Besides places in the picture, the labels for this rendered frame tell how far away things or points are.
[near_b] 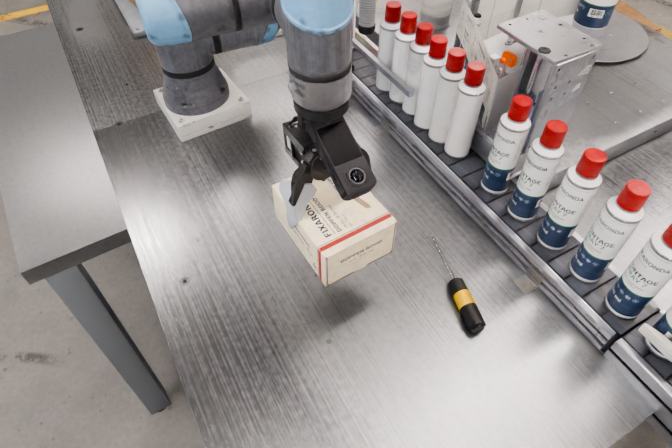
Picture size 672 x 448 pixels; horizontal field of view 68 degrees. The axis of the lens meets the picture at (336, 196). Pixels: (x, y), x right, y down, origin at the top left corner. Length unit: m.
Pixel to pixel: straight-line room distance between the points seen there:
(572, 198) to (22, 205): 1.02
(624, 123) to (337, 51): 0.84
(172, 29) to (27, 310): 1.62
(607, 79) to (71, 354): 1.80
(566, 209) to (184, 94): 0.81
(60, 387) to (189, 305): 1.06
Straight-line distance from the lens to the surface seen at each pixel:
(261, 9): 0.63
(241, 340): 0.85
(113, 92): 1.40
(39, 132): 1.35
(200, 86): 1.16
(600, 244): 0.85
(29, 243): 1.10
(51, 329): 2.03
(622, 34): 1.58
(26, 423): 1.91
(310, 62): 0.57
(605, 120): 1.26
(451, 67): 0.97
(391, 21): 1.11
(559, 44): 0.93
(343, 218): 0.73
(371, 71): 1.27
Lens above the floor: 1.58
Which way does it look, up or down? 48 degrees down
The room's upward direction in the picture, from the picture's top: straight up
